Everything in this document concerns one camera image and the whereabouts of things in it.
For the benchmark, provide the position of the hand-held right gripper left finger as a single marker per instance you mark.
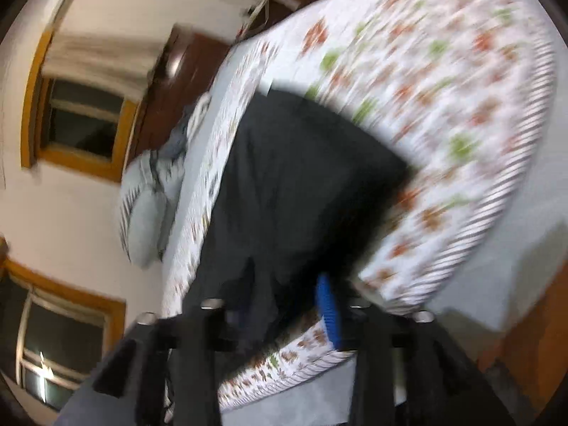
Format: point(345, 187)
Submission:
point(195, 364)

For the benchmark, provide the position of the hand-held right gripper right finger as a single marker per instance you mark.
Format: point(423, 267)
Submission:
point(329, 310)

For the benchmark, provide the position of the black pants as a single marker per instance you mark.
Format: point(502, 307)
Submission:
point(301, 177)

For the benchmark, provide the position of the wooden framed window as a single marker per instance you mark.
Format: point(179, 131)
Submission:
point(84, 120)
point(62, 333)

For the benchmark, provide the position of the grey pillow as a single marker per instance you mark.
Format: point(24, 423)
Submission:
point(155, 171)
point(146, 226)

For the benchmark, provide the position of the bed with grey sheet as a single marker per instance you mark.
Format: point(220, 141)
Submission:
point(195, 173)

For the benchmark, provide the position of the dark grey cloth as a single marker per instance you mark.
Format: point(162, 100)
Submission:
point(176, 137)

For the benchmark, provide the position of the floral printed blanket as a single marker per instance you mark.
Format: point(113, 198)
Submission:
point(421, 75)

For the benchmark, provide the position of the dark wooden headboard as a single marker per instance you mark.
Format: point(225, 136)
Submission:
point(195, 66)

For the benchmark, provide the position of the beige curtain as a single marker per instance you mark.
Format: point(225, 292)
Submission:
point(102, 57)

